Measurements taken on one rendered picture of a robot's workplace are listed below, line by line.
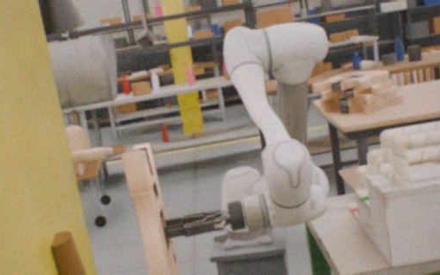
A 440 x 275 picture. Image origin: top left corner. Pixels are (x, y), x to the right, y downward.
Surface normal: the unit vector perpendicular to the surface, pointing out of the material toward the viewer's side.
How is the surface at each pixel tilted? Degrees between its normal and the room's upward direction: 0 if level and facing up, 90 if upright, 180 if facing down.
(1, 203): 90
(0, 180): 90
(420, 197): 90
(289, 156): 51
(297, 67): 123
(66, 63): 90
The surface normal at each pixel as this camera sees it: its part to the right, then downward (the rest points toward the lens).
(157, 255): -0.01, -0.08
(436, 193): 0.00, 0.19
